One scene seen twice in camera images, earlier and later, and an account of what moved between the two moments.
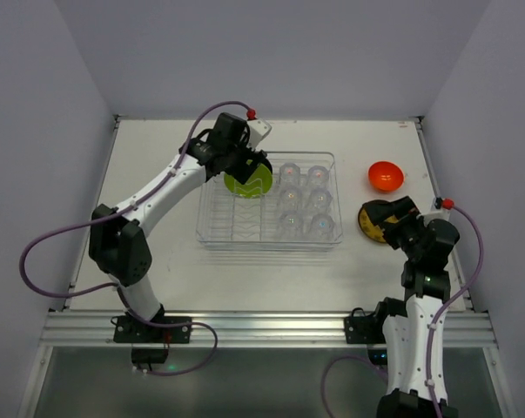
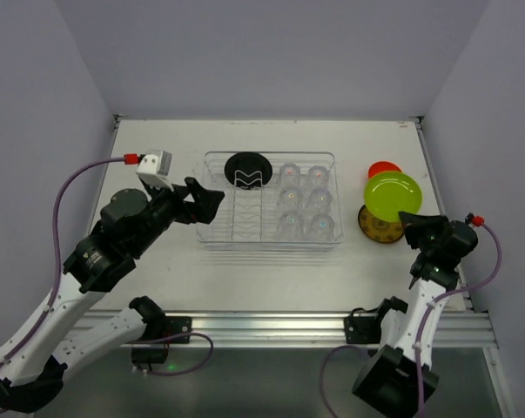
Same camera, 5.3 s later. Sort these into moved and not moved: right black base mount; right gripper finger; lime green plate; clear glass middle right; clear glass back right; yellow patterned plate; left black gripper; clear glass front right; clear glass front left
Moved: right gripper finger; left black gripper; lime green plate
Not moved: clear glass back right; clear glass front right; yellow patterned plate; clear glass middle right; clear glass front left; right black base mount
